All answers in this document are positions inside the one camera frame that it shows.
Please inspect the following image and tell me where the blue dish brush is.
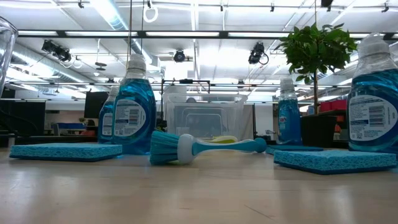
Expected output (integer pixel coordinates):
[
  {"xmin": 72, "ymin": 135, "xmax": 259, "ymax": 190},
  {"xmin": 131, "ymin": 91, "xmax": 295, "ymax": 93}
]
[{"xmin": 149, "ymin": 129, "xmax": 267, "ymax": 166}]

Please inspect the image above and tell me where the yellow-green dish brush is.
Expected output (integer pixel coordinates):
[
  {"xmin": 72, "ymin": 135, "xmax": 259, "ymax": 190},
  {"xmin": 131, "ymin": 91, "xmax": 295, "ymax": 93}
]
[{"xmin": 203, "ymin": 135, "xmax": 239, "ymax": 144}]

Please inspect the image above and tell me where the water bottle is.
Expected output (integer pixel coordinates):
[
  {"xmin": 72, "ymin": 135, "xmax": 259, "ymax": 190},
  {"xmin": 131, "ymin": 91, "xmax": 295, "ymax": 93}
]
[
  {"xmin": 346, "ymin": 32, "xmax": 398, "ymax": 154},
  {"xmin": 111, "ymin": 54, "xmax": 157, "ymax": 156}
]

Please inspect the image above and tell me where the blue dish soap bottle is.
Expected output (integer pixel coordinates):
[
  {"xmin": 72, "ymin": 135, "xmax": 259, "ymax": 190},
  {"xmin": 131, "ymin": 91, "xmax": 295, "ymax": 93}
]
[
  {"xmin": 98, "ymin": 86, "xmax": 121, "ymax": 144},
  {"xmin": 277, "ymin": 77, "xmax": 303, "ymax": 146}
]

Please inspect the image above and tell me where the dark blue sponge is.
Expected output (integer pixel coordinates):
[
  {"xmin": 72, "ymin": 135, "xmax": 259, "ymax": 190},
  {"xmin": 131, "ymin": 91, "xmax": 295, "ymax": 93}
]
[{"xmin": 265, "ymin": 144, "xmax": 325, "ymax": 156}]

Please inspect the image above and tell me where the light blue sponge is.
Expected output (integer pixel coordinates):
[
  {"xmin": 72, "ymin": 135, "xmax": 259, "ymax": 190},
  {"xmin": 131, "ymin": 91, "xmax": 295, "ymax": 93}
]
[
  {"xmin": 273, "ymin": 149, "xmax": 398, "ymax": 175},
  {"xmin": 9, "ymin": 142, "xmax": 123, "ymax": 163}
]

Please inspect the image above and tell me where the clear deep plastic bin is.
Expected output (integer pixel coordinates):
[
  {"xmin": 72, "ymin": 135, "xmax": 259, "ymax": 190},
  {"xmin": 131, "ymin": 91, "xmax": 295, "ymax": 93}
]
[{"xmin": 162, "ymin": 92, "xmax": 249, "ymax": 141}]

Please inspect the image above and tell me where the black monitor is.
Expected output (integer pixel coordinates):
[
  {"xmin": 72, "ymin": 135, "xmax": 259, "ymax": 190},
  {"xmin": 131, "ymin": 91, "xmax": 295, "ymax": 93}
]
[{"xmin": 83, "ymin": 91, "xmax": 110, "ymax": 119}]

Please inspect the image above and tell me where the black plant pot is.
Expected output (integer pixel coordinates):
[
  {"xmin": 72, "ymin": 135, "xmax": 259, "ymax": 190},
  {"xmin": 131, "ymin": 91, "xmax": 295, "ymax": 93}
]
[{"xmin": 300, "ymin": 115, "xmax": 338, "ymax": 149}]

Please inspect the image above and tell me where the green leafy plant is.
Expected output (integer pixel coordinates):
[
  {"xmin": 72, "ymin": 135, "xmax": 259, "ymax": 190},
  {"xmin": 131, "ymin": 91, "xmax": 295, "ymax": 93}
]
[{"xmin": 275, "ymin": 22, "xmax": 358, "ymax": 116}]

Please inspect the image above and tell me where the red storage box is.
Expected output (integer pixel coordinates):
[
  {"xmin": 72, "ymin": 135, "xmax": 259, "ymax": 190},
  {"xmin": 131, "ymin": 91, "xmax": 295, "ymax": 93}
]
[{"xmin": 319, "ymin": 99, "xmax": 348, "ymax": 113}]

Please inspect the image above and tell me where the black partition screen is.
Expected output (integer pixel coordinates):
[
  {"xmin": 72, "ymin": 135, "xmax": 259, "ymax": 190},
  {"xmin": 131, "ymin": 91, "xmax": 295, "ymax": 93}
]
[{"xmin": 0, "ymin": 100, "xmax": 47, "ymax": 138}]

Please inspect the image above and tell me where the clear shallow plastic tray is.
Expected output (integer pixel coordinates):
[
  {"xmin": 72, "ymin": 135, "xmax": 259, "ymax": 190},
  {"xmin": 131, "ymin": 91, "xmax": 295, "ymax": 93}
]
[{"xmin": 0, "ymin": 16, "xmax": 19, "ymax": 98}]

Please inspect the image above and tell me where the distant black metal frame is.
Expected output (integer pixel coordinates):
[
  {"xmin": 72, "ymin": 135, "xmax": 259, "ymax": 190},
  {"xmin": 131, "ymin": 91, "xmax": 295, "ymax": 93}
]
[{"xmin": 160, "ymin": 78, "xmax": 211, "ymax": 121}]

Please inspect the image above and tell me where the black overhead camera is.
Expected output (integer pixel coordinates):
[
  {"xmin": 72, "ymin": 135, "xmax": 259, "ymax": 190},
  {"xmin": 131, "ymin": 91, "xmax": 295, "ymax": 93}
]
[
  {"xmin": 41, "ymin": 39, "xmax": 73, "ymax": 63},
  {"xmin": 173, "ymin": 49, "xmax": 187, "ymax": 63},
  {"xmin": 248, "ymin": 42, "xmax": 270, "ymax": 66}
]

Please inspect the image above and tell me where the black overhead frame bar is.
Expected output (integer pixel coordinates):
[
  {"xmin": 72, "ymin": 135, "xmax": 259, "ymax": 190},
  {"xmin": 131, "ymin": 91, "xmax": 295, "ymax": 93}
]
[{"xmin": 17, "ymin": 29, "xmax": 398, "ymax": 40}]

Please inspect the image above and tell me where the white hanging ring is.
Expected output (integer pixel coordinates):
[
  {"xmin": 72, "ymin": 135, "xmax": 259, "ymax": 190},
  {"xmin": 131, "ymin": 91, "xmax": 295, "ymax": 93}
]
[{"xmin": 142, "ymin": 4, "xmax": 159, "ymax": 24}]

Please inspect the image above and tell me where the black aluminium table frame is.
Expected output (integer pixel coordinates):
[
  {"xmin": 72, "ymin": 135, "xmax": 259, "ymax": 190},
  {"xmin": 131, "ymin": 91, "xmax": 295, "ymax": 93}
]
[{"xmin": 0, "ymin": 134, "xmax": 398, "ymax": 150}]

